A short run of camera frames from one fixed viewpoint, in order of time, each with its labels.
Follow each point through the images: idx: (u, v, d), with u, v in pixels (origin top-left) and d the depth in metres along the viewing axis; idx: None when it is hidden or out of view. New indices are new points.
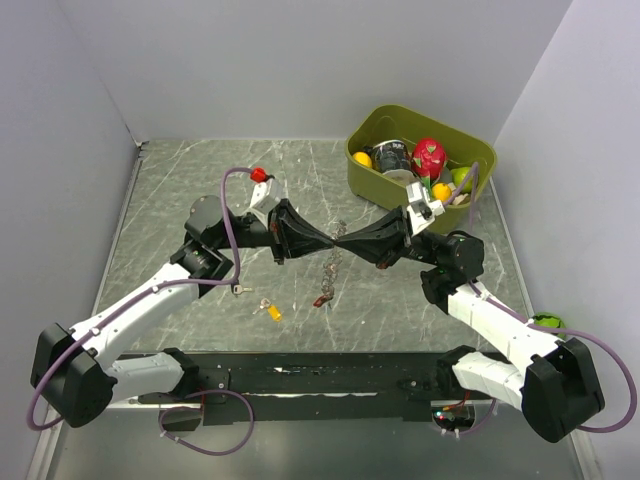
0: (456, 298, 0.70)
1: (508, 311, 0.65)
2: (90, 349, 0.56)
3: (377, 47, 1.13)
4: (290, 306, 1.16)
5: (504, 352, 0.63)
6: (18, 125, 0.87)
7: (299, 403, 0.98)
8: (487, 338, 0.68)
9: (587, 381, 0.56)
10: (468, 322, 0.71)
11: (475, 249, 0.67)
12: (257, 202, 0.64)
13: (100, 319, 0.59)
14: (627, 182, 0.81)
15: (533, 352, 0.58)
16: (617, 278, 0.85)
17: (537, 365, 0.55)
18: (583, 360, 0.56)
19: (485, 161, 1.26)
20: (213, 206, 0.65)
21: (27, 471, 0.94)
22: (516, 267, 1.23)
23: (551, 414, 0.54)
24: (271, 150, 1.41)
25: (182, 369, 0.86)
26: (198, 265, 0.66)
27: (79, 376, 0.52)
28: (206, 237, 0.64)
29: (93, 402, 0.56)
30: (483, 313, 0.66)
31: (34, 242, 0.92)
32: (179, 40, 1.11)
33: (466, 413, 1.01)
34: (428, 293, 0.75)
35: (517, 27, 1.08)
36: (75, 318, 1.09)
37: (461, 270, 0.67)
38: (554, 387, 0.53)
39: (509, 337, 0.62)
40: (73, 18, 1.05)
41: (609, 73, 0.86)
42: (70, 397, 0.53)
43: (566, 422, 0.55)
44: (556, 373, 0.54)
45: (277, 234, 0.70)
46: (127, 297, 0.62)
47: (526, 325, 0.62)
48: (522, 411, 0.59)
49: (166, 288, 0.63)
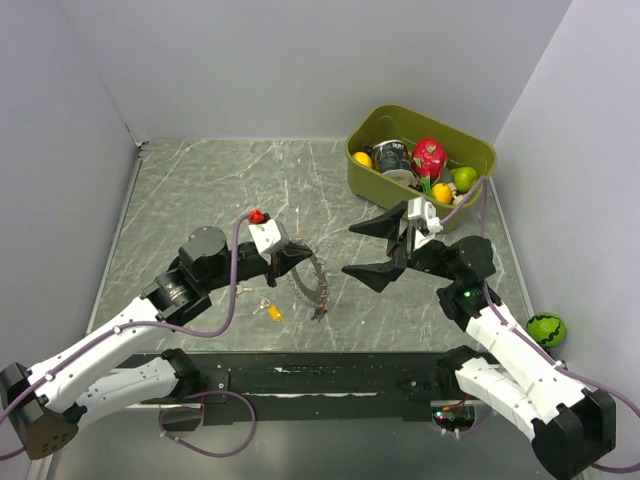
0: (480, 323, 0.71)
1: (536, 350, 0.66)
2: (41, 395, 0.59)
3: (378, 47, 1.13)
4: (290, 306, 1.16)
5: (525, 388, 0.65)
6: (18, 125, 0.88)
7: (299, 403, 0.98)
8: (506, 367, 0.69)
9: (606, 429, 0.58)
10: (487, 346, 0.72)
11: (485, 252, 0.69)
12: (263, 246, 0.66)
13: (58, 363, 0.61)
14: (627, 183, 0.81)
15: (560, 399, 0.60)
16: (617, 278, 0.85)
17: (561, 417, 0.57)
18: (607, 413, 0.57)
19: (485, 161, 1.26)
20: (210, 237, 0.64)
21: (27, 471, 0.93)
22: (516, 268, 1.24)
23: (568, 460, 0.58)
24: (271, 150, 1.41)
25: (175, 378, 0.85)
26: (171, 299, 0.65)
27: (28, 423, 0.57)
28: (196, 268, 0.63)
29: (52, 438, 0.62)
30: (509, 346, 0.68)
31: (34, 243, 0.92)
32: (179, 40, 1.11)
33: (466, 412, 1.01)
34: (446, 309, 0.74)
35: (518, 28, 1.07)
36: (76, 319, 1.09)
37: (470, 267, 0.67)
38: (575, 440, 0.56)
39: (535, 377, 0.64)
40: (73, 19, 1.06)
41: (610, 73, 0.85)
42: (24, 438, 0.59)
43: (577, 465, 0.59)
44: (579, 428, 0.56)
45: (277, 261, 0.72)
46: (90, 339, 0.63)
47: (554, 368, 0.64)
48: (535, 448, 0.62)
49: (129, 330, 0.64)
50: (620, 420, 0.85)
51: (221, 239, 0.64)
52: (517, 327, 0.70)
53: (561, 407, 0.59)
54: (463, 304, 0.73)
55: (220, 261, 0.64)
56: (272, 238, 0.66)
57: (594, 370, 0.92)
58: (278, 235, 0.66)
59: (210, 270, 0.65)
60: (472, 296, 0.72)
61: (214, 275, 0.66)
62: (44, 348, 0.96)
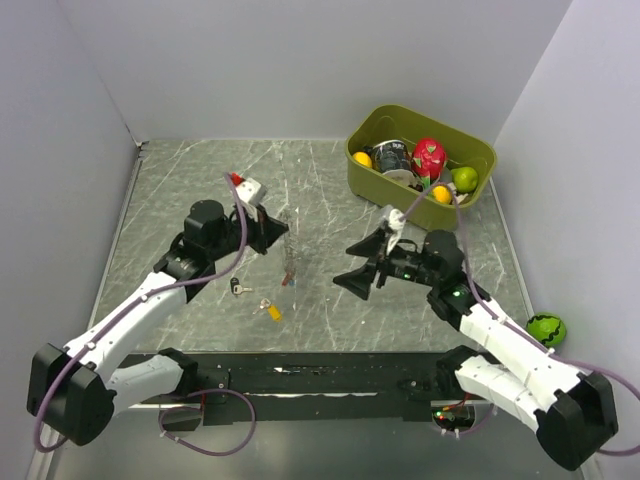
0: (472, 319, 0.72)
1: (528, 340, 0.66)
2: (88, 363, 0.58)
3: (378, 46, 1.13)
4: (290, 306, 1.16)
5: (522, 378, 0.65)
6: (17, 125, 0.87)
7: (299, 403, 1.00)
8: (503, 362, 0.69)
9: (605, 411, 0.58)
10: (483, 343, 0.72)
11: (451, 247, 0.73)
12: (252, 197, 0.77)
13: (95, 334, 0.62)
14: (627, 183, 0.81)
15: (555, 385, 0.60)
16: (617, 278, 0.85)
17: (559, 402, 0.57)
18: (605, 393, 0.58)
19: (485, 161, 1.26)
20: (207, 207, 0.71)
21: (27, 471, 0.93)
22: (516, 267, 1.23)
23: (572, 448, 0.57)
24: (271, 150, 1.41)
25: (181, 368, 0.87)
26: (183, 270, 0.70)
27: (82, 388, 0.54)
28: (204, 235, 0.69)
29: (96, 413, 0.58)
30: (503, 340, 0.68)
31: (33, 243, 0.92)
32: (179, 39, 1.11)
33: (466, 412, 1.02)
34: (438, 310, 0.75)
35: (519, 26, 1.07)
36: (76, 319, 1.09)
37: (437, 254, 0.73)
38: (577, 425, 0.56)
39: (529, 366, 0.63)
40: (72, 18, 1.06)
41: (611, 73, 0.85)
42: (73, 412, 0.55)
43: (583, 453, 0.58)
44: (580, 412, 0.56)
45: (263, 219, 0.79)
46: (118, 311, 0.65)
47: (547, 356, 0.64)
48: (540, 440, 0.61)
49: (155, 295, 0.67)
50: (620, 421, 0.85)
51: (219, 208, 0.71)
52: (509, 320, 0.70)
53: (559, 392, 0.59)
54: (452, 302, 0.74)
55: (219, 225, 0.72)
56: (253, 187, 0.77)
57: None
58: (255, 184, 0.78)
59: (213, 237, 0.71)
60: (461, 296, 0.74)
61: (215, 243, 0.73)
62: None
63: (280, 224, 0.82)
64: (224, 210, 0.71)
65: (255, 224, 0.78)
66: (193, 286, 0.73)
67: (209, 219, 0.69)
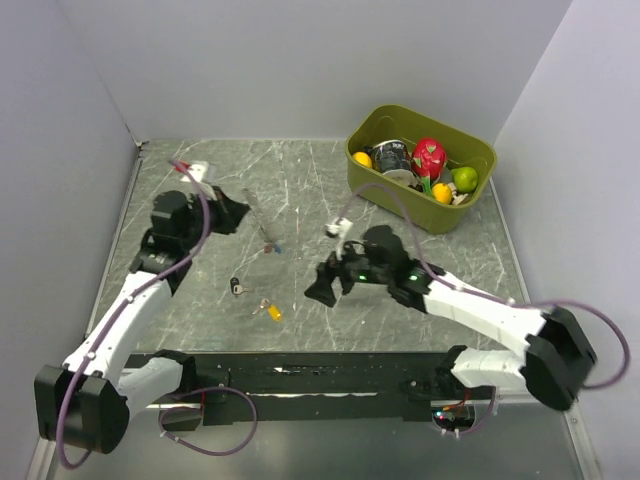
0: (434, 296, 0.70)
1: (487, 296, 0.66)
2: (94, 372, 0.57)
3: (378, 46, 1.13)
4: (290, 306, 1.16)
5: (496, 336, 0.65)
6: (17, 125, 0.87)
7: (299, 403, 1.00)
8: (473, 327, 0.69)
9: (578, 342, 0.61)
10: (450, 314, 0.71)
11: (381, 229, 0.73)
12: (201, 177, 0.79)
13: (90, 345, 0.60)
14: (627, 182, 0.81)
15: (526, 332, 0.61)
16: (617, 278, 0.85)
17: (535, 346, 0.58)
18: (571, 325, 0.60)
19: (485, 161, 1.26)
20: (168, 198, 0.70)
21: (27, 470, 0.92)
22: (516, 267, 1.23)
23: (562, 387, 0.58)
24: (271, 150, 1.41)
25: (178, 368, 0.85)
26: (160, 264, 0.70)
27: (96, 396, 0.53)
28: (173, 224, 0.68)
29: (114, 420, 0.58)
30: (466, 306, 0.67)
31: (33, 242, 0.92)
32: (179, 39, 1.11)
33: (466, 412, 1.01)
34: (401, 298, 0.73)
35: (519, 26, 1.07)
36: (76, 318, 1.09)
37: (376, 245, 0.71)
38: (555, 363, 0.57)
39: (496, 322, 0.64)
40: (73, 18, 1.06)
41: (610, 72, 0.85)
42: (91, 423, 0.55)
43: (572, 388, 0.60)
44: (553, 350, 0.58)
45: (222, 198, 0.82)
46: (108, 317, 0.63)
47: (509, 306, 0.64)
48: (532, 390, 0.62)
49: (140, 294, 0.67)
50: (621, 420, 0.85)
51: (181, 196, 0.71)
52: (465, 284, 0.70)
53: (530, 337, 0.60)
54: (411, 287, 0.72)
55: (185, 212, 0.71)
56: (200, 167, 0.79)
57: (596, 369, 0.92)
58: (201, 165, 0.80)
59: (181, 225, 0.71)
60: (418, 280, 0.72)
61: (184, 232, 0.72)
62: (44, 347, 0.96)
63: (240, 205, 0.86)
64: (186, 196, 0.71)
65: (217, 205, 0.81)
66: (174, 276, 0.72)
67: (173, 208, 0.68)
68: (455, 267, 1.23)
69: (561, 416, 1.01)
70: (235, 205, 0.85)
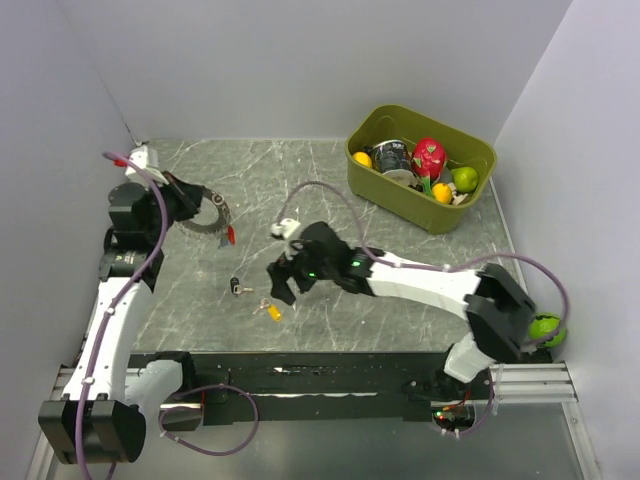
0: (376, 276, 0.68)
1: (423, 267, 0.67)
2: (98, 396, 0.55)
3: (377, 46, 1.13)
4: (290, 306, 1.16)
5: (441, 303, 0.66)
6: (17, 125, 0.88)
7: (299, 403, 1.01)
8: (419, 300, 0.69)
9: (514, 293, 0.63)
10: (395, 294, 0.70)
11: (316, 224, 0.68)
12: (145, 163, 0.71)
13: (85, 369, 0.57)
14: (627, 182, 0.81)
15: (464, 292, 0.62)
16: (617, 278, 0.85)
17: (472, 303, 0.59)
18: (503, 277, 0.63)
19: (485, 161, 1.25)
20: (125, 190, 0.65)
21: (27, 470, 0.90)
22: (516, 267, 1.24)
23: (504, 339, 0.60)
24: (271, 150, 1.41)
25: (178, 365, 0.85)
26: (129, 263, 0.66)
27: (108, 418, 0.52)
28: (135, 218, 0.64)
29: (133, 428, 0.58)
30: (405, 281, 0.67)
31: (33, 242, 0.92)
32: (179, 40, 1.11)
33: (466, 412, 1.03)
34: (348, 285, 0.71)
35: (519, 26, 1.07)
36: (76, 318, 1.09)
37: (309, 240, 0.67)
38: (492, 315, 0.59)
39: (436, 288, 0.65)
40: (72, 18, 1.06)
41: (611, 72, 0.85)
42: (111, 441, 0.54)
43: (515, 337, 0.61)
44: (488, 304, 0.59)
45: (173, 179, 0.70)
46: (94, 337, 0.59)
47: (446, 271, 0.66)
48: (479, 345, 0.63)
49: (120, 303, 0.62)
50: (620, 420, 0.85)
51: (138, 187, 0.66)
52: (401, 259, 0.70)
53: (467, 295, 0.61)
54: (355, 274, 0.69)
55: (148, 204, 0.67)
56: (142, 153, 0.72)
57: (596, 369, 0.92)
58: (143, 150, 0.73)
59: (145, 218, 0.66)
60: (359, 266, 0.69)
61: (150, 225, 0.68)
62: (44, 347, 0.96)
63: (196, 185, 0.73)
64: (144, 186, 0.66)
65: (169, 189, 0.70)
66: (149, 273, 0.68)
67: (133, 201, 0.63)
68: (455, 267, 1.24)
69: (560, 416, 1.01)
70: (192, 186, 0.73)
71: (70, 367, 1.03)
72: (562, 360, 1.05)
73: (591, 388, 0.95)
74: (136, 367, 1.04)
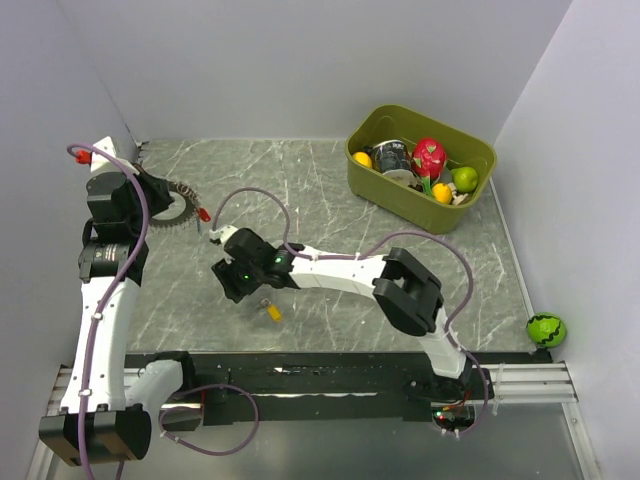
0: (298, 269, 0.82)
1: (340, 257, 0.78)
2: (99, 406, 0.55)
3: (377, 46, 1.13)
4: (290, 306, 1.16)
5: (356, 288, 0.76)
6: (18, 125, 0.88)
7: (299, 403, 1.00)
8: (340, 286, 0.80)
9: (417, 272, 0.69)
10: (319, 282, 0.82)
11: (239, 232, 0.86)
12: (114, 154, 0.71)
13: (81, 380, 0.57)
14: (627, 182, 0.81)
15: (372, 277, 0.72)
16: (617, 278, 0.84)
17: (380, 287, 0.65)
18: (406, 259, 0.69)
19: (485, 161, 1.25)
20: (103, 181, 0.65)
21: (27, 471, 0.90)
22: (516, 268, 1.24)
23: (413, 313, 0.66)
24: (271, 150, 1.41)
25: (177, 365, 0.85)
26: (110, 257, 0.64)
27: (111, 429, 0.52)
28: (116, 207, 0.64)
29: (138, 430, 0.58)
30: (321, 270, 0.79)
31: (33, 242, 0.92)
32: (179, 40, 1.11)
33: (466, 412, 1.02)
34: (274, 281, 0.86)
35: (518, 27, 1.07)
36: (77, 318, 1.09)
37: (233, 247, 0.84)
38: (397, 294, 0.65)
39: (350, 276, 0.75)
40: (72, 18, 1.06)
41: (611, 72, 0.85)
42: (118, 447, 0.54)
43: (425, 313, 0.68)
44: (393, 283, 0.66)
45: (144, 170, 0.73)
46: (85, 346, 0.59)
47: (358, 260, 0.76)
48: (396, 325, 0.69)
49: (106, 306, 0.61)
50: (621, 420, 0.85)
51: (117, 176, 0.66)
52: (321, 253, 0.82)
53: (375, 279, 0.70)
54: (278, 270, 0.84)
55: (129, 194, 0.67)
56: (107, 144, 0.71)
57: (595, 369, 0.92)
58: (106, 141, 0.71)
59: (126, 209, 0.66)
60: (282, 262, 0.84)
61: (131, 217, 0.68)
62: (44, 347, 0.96)
63: (162, 178, 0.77)
64: (122, 175, 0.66)
65: (142, 179, 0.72)
66: (133, 268, 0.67)
67: (113, 189, 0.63)
68: (454, 267, 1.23)
69: (561, 416, 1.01)
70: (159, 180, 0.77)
71: (70, 366, 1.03)
72: (562, 360, 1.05)
73: (591, 387, 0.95)
74: (135, 367, 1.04)
